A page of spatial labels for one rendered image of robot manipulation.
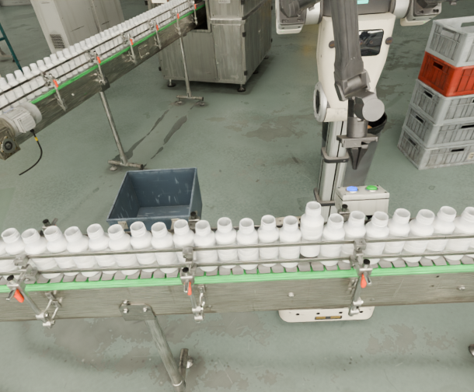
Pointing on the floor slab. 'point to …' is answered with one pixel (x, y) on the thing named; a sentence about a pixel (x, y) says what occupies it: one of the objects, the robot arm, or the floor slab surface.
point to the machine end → (221, 43)
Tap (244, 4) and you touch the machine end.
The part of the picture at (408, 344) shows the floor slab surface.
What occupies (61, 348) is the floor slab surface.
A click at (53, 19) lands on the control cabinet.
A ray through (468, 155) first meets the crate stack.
